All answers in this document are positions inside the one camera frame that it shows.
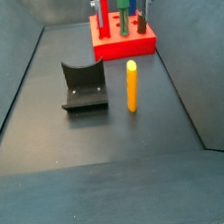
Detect yellow oval peg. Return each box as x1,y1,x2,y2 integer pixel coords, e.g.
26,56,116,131
126,60,138,112

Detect red peg board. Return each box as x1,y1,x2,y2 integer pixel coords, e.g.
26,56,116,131
90,12,157,61

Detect dark blue block peg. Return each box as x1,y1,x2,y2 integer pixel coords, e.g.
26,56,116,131
128,0,137,16

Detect green hexagonal peg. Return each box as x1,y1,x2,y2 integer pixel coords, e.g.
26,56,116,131
116,0,129,37

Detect brown cylindrical peg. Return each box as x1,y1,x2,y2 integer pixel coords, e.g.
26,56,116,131
137,11,147,34

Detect red rectangular peg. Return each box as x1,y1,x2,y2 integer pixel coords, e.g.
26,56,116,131
96,0,111,38

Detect black curved holder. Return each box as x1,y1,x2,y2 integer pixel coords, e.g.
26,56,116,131
61,58,109,112

